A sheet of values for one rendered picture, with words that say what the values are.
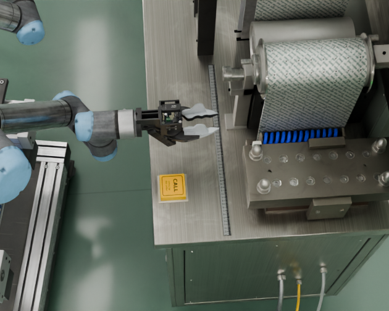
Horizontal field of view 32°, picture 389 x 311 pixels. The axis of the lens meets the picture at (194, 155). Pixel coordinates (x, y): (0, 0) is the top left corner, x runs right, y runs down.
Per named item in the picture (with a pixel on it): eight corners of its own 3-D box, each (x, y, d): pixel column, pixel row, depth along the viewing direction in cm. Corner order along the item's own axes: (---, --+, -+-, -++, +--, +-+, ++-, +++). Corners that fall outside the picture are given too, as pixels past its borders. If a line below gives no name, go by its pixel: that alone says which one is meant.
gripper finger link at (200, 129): (219, 129, 173) (182, 127, 173) (218, 140, 178) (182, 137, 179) (220, 119, 174) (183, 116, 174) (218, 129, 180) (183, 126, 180)
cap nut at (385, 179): (376, 174, 180) (381, 167, 176) (391, 173, 181) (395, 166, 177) (379, 187, 179) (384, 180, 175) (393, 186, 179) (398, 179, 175)
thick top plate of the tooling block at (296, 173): (241, 154, 189) (243, 145, 184) (385, 145, 191) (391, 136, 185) (247, 209, 182) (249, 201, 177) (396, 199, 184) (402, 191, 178)
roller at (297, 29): (248, 38, 187) (252, 12, 176) (341, 33, 188) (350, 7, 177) (252, 76, 182) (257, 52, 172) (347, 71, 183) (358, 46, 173)
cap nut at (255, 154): (248, 149, 183) (249, 141, 179) (262, 148, 183) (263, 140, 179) (249, 161, 182) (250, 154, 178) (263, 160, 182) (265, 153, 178)
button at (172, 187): (159, 178, 194) (158, 174, 191) (184, 176, 194) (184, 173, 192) (160, 201, 191) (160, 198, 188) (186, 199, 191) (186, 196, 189)
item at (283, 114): (257, 131, 186) (265, 97, 169) (344, 126, 187) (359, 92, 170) (258, 132, 186) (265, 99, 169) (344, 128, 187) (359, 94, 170)
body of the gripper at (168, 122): (183, 124, 171) (135, 128, 171) (184, 139, 179) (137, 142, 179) (181, 98, 175) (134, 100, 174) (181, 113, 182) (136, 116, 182)
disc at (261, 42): (263, 111, 169) (255, 71, 178) (265, 111, 169) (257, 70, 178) (267, 66, 157) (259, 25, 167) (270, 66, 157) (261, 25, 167)
